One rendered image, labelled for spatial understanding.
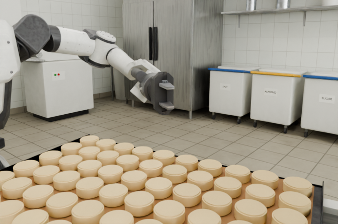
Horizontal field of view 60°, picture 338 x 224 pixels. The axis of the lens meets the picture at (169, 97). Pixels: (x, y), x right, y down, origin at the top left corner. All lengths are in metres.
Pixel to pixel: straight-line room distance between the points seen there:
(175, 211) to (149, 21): 4.24
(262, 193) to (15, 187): 0.44
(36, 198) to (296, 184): 0.46
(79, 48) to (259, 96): 3.13
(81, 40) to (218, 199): 0.77
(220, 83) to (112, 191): 3.72
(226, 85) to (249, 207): 3.68
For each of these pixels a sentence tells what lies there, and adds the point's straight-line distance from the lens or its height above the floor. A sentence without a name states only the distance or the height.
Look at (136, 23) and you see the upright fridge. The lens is 4.81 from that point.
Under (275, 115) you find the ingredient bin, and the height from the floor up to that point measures 0.24.
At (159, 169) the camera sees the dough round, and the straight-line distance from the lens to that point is 0.63.
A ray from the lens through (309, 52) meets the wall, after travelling 4.40.
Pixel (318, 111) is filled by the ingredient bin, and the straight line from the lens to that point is 3.78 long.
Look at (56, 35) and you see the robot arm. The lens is 1.04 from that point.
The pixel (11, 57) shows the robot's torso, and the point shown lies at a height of 1.14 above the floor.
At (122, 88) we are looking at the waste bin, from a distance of 5.75.
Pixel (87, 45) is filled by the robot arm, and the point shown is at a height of 1.16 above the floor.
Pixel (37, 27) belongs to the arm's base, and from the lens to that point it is 1.00.
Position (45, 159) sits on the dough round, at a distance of 0.72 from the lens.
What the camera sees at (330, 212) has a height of 0.89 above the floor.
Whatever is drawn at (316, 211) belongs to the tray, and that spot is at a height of 0.90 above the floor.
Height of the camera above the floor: 1.19
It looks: 11 degrees down
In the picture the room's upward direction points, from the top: straight up
